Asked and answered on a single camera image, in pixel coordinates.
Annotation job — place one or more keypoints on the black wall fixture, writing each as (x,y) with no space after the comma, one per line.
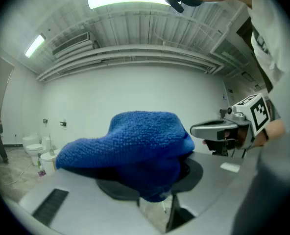
(63,124)
(45,121)

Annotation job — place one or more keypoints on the white toilet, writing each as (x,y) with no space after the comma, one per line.
(30,139)
(34,149)

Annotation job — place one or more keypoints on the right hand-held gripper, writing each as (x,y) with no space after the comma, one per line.
(255,114)

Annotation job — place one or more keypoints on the person's right forearm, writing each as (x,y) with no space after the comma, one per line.
(272,131)

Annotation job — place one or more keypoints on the white ceiling air conditioner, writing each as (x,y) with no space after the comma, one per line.
(72,45)

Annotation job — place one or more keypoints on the white bucket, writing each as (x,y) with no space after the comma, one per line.
(48,161)

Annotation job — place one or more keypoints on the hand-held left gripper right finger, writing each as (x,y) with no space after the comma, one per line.
(216,180)

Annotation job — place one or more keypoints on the blue microfibre cloth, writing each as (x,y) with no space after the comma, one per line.
(135,143)

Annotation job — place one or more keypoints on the black head camera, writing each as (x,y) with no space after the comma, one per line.
(175,2)

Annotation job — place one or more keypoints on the person's blue jeans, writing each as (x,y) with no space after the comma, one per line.
(274,192)

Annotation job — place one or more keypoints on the person's white shirt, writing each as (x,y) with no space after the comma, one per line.
(277,33)

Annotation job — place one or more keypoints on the green bottle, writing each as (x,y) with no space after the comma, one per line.
(39,161)

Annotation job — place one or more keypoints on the white ceiling pipes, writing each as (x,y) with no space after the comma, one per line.
(135,55)

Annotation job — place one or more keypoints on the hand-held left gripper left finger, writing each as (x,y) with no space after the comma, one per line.
(86,212)

